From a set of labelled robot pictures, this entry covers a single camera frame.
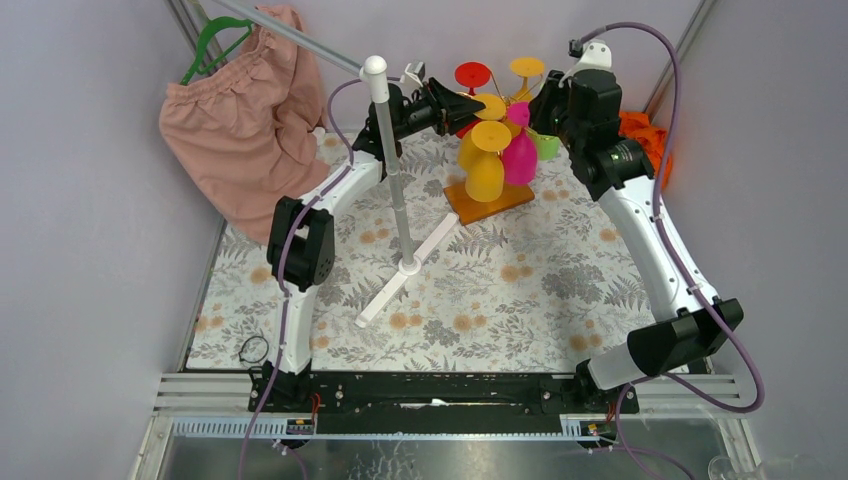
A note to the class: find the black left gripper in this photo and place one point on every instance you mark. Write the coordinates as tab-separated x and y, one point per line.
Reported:
431	100

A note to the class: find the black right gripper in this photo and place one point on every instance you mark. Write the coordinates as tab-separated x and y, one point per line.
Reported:
550	90

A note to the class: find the yellow wine glass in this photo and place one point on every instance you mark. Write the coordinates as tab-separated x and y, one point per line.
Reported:
485	135
526	68
485	178

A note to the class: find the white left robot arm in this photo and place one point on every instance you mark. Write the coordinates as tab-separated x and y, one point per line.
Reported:
292	354

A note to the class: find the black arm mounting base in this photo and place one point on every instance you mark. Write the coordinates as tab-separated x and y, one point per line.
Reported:
430	397

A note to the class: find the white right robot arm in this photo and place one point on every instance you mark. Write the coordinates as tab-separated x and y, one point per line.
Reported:
691	318

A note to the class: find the red wine glass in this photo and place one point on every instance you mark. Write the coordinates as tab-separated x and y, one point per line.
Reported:
472	76

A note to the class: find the green wine glass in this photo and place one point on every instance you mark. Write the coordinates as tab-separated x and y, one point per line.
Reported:
547	146

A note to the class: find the yellow wine glass front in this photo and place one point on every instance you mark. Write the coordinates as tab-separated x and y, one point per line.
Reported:
485	178

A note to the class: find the pink wine glass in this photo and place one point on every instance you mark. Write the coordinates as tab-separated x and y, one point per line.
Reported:
520	158

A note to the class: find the wooden rack base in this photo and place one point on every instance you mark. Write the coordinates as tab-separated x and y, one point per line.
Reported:
470	211

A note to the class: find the orange crumpled cloth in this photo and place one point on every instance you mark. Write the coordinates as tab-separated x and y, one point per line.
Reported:
637	126

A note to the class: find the white clothes stand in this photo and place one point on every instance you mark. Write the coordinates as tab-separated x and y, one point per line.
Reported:
378	158

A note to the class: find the pink cloth garment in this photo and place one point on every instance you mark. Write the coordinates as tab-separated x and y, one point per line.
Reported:
245	134

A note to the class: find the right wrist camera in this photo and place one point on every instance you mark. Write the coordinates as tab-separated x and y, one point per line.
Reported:
595	55

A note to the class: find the aluminium front frame rail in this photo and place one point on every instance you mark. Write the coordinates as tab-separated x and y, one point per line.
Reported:
202	428

